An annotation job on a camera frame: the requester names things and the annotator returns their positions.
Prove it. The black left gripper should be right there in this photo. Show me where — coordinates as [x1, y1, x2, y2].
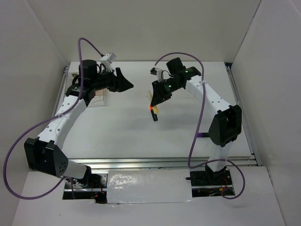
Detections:
[91, 67, 134, 93]

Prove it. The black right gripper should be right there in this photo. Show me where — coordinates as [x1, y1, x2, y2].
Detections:
[150, 78, 182, 107]

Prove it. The pink orange highlighter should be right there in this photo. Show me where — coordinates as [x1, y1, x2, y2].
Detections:
[146, 90, 160, 114]

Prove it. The orange capped black highlighter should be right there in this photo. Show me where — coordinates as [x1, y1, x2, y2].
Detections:
[150, 106, 158, 121]

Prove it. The purple capped black highlighter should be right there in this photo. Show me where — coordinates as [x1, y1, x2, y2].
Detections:
[197, 133, 209, 137]

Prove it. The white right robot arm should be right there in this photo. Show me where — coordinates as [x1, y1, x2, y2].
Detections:
[150, 57, 242, 185]

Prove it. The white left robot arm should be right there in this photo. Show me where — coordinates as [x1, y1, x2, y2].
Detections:
[24, 60, 133, 188]

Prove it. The clear long organizer tray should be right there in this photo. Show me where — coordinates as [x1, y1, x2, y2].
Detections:
[63, 73, 79, 94]

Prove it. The white cover sheet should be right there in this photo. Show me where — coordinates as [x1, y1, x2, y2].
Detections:
[107, 169, 193, 204]

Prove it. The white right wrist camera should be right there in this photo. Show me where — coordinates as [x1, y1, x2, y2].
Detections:
[150, 67, 164, 82]

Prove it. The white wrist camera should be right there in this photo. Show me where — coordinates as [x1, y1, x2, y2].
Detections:
[150, 67, 164, 82]
[100, 52, 116, 72]

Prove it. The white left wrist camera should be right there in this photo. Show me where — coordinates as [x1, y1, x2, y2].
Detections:
[100, 52, 116, 72]

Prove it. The aluminium table frame rail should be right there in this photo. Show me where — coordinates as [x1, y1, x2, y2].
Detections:
[63, 61, 258, 169]

